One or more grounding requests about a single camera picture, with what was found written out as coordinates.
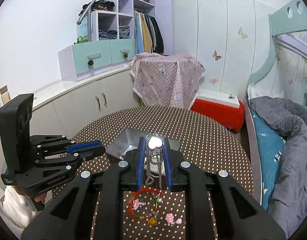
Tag grey duvet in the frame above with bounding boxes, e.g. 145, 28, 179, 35
250, 96, 307, 237

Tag orange amber pendant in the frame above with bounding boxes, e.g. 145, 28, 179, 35
147, 216, 158, 226

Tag mint green drawer unit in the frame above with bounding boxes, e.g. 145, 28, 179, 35
58, 38, 136, 82

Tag brown polka dot tablecloth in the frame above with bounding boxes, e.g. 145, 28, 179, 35
51, 106, 255, 240

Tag pink flower hair clip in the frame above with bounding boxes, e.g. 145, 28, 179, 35
165, 213, 182, 226

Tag mint green bunk bed frame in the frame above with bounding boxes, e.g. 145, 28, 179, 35
243, 0, 307, 205

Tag red string bracelet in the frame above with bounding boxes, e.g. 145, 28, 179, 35
128, 188, 166, 222

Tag pink patterned cloth cover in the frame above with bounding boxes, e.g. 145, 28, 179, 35
129, 53, 205, 109

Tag cream curved cabinet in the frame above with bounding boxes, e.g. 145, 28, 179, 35
30, 66, 140, 138

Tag red white storage box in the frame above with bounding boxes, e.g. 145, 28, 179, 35
191, 88, 244, 133

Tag white cubby shelf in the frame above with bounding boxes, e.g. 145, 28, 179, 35
76, 0, 155, 41

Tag metal stair handrail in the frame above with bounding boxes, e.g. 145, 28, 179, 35
76, 0, 97, 42

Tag person's left hand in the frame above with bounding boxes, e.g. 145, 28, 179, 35
13, 185, 47, 202

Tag white wardrobe doors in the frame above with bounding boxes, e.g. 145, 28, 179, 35
172, 0, 275, 101

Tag hanging clothes row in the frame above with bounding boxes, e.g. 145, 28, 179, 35
134, 10, 164, 55

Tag teal bed sheet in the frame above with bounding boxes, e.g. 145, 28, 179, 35
251, 109, 284, 210

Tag silver metal tin box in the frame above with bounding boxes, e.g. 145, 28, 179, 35
106, 127, 181, 160

